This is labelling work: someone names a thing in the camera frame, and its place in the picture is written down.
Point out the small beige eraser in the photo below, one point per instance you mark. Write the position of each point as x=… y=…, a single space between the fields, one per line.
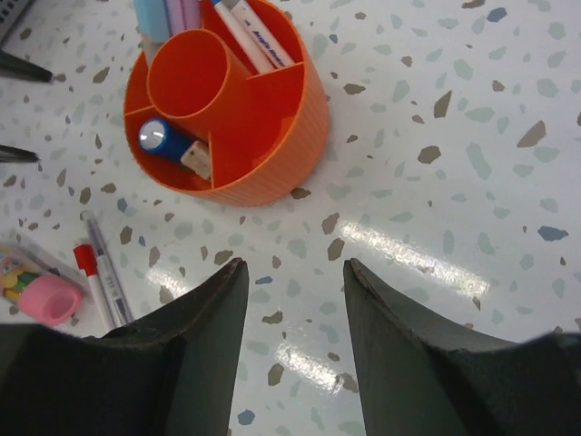
x=197 y=158

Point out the pink cap clear tube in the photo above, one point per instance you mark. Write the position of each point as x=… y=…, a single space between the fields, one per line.
x=42 y=295

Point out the grey cap acrylic marker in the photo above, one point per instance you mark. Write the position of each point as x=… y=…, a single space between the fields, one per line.
x=260 y=33

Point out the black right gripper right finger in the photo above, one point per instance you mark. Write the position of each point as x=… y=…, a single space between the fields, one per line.
x=419 y=373

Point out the blue tip white pen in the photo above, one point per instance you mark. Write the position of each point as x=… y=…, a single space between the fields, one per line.
x=258 y=59

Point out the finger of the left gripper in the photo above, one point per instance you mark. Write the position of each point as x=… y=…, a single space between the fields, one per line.
x=17 y=68
x=13 y=155

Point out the clear purple gel pen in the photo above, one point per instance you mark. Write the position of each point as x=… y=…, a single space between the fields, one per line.
x=112 y=288

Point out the purple highlighter pen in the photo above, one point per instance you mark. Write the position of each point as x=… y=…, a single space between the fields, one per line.
x=183 y=15

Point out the orange round organizer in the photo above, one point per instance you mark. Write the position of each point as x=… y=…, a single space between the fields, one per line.
x=266 y=132

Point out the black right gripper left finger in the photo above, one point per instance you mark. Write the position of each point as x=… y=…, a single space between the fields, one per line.
x=171 y=372

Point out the blue cap grey glue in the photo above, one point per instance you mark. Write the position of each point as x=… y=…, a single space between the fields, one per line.
x=158 y=138

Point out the red white eraser pen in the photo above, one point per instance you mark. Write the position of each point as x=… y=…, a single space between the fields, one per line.
x=84 y=256

